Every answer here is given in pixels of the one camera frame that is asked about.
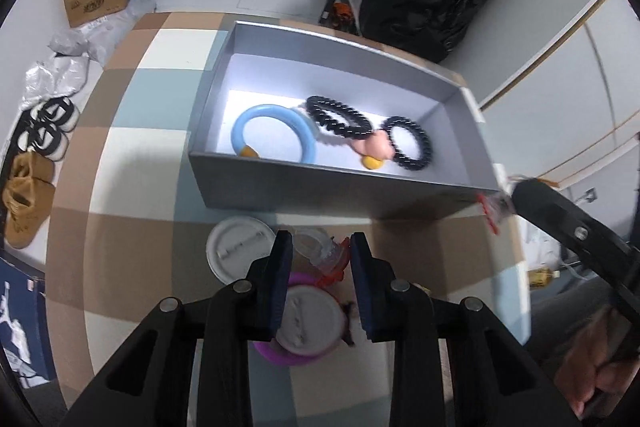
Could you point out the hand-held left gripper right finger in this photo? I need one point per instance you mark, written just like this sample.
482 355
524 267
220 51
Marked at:
361 287

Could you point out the person's right hand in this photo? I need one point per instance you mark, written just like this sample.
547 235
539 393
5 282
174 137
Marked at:
590 372

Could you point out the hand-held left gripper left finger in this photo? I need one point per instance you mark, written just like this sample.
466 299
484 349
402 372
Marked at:
280 287

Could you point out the checked tablecloth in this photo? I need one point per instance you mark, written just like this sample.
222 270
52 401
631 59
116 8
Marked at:
140 207

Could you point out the brown boot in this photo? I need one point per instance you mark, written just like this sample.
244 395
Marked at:
32 169
27 217

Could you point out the purple bowl with white lid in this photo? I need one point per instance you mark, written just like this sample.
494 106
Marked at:
270 352

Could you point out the white plastic bags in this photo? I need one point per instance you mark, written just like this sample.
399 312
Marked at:
100 34

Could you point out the white panel with wooden trim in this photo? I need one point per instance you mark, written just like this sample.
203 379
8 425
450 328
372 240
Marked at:
600 57

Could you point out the black and white sneaker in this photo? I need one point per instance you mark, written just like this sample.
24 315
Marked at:
55 114

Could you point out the light blue plastic bangle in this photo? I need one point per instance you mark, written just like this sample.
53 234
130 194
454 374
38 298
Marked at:
306 132

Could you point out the small yellow bottle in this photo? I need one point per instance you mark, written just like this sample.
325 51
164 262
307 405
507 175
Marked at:
542 277

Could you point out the black white sandals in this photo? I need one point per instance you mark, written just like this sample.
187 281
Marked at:
42 142

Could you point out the silver plastic bag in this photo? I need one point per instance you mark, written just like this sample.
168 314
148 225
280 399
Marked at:
55 79

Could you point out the grey cardboard box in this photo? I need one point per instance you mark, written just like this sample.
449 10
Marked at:
300 192

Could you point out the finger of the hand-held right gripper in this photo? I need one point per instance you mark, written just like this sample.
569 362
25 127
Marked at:
575 227

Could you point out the red flower hair clip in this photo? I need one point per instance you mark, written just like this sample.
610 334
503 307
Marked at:
336 269

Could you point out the dark blue printed box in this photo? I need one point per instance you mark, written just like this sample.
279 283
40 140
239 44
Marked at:
25 322

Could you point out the pink and yellow hair clip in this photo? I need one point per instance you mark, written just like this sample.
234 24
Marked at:
375 147

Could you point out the white round pin badge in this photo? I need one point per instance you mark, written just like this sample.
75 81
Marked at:
235 252

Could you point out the wall socket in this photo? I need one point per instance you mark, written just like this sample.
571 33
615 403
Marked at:
591 195

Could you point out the small orange object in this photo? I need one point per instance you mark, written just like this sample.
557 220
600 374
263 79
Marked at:
340 11

